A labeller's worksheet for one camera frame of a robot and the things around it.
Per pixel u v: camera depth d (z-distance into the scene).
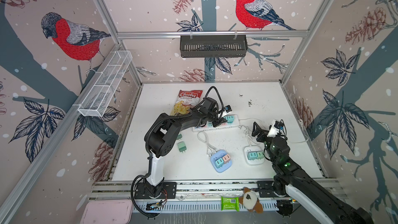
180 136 0.91
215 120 0.81
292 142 0.90
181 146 0.87
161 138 0.51
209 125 0.93
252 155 0.78
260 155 0.78
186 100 1.04
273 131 0.71
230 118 0.92
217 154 0.83
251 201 0.68
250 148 0.84
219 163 0.76
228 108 0.81
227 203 0.70
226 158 0.76
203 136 0.92
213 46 1.04
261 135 0.72
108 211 0.68
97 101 0.71
